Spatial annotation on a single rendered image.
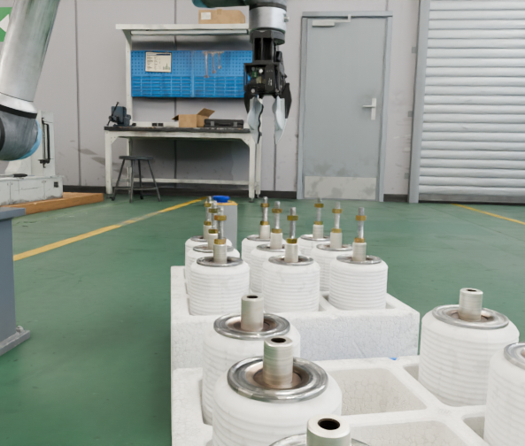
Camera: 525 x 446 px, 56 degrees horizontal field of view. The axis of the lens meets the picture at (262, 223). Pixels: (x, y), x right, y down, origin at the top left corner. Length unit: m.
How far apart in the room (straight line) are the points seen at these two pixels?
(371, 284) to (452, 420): 0.35
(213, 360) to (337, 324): 0.35
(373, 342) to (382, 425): 0.33
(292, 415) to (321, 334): 0.44
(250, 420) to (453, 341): 0.26
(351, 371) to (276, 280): 0.24
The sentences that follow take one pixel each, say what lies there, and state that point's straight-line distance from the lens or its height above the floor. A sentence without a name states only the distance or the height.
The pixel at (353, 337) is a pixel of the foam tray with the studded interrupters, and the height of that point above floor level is 0.14.
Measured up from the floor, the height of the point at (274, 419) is 0.24.
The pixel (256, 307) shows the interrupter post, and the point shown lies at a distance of 0.47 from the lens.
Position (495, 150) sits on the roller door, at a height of 0.60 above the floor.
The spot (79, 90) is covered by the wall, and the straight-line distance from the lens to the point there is 6.49.
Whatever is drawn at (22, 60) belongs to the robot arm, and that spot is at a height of 0.62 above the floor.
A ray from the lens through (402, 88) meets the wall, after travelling 5.94.
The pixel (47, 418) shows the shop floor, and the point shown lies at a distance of 0.91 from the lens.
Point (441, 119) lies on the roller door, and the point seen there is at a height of 0.94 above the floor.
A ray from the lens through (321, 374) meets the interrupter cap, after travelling 0.39.
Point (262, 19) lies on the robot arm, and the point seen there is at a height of 0.68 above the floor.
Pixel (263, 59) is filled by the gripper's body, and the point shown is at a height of 0.61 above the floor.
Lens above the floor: 0.41
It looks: 7 degrees down
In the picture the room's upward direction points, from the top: 1 degrees clockwise
